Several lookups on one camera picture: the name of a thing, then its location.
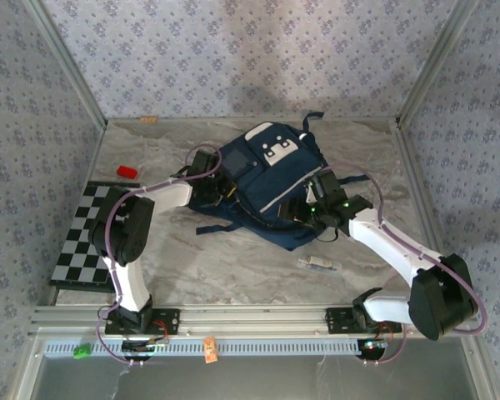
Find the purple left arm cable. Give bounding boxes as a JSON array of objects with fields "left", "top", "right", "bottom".
[{"left": 95, "top": 143, "right": 224, "bottom": 368}]

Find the black grey folding chessboard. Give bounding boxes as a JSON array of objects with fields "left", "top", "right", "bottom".
[{"left": 49, "top": 179, "right": 142, "bottom": 293}]

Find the grey slotted cable duct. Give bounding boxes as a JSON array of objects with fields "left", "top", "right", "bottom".
[{"left": 43, "top": 337, "right": 388, "bottom": 358}]

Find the aluminium frame post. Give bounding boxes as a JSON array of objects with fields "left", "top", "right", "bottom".
[
  {"left": 23, "top": 0, "right": 109, "bottom": 128},
  {"left": 394, "top": 0, "right": 481, "bottom": 128}
]

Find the clear plastic compass case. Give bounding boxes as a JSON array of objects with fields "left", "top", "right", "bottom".
[{"left": 297, "top": 254, "right": 343, "bottom": 276}]

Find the orange paper tag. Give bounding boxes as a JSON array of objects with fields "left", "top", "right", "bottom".
[{"left": 202, "top": 336, "right": 219, "bottom": 364}]

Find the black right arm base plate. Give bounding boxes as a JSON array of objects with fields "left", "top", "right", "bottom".
[{"left": 325, "top": 307, "right": 403, "bottom": 335}]

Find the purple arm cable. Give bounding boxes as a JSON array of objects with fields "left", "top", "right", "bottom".
[
  {"left": 95, "top": 143, "right": 224, "bottom": 368},
  {"left": 312, "top": 162, "right": 489, "bottom": 368}
]

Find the navy blue backpack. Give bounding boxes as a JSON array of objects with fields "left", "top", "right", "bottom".
[{"left": 189, "top": 111, "right": 370, "bottom": 252}]

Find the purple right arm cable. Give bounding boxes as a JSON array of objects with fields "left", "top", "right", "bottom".
[{"left": 312, "top": 162, "right": 489, "bottom": 368}]

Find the grey metal front panel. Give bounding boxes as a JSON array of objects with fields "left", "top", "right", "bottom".
[{"left": 16, "top": 328, "right": 500, "bottom": 400}]

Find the aluminium mounting rail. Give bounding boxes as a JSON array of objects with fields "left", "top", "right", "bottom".
[{"left": 28, "top": 304, "right": 480, "bottom": 335}]

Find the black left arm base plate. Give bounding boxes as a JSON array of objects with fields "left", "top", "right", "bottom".
[{"left": 103, "top": 307, "right": 181, "bottom": 337}]

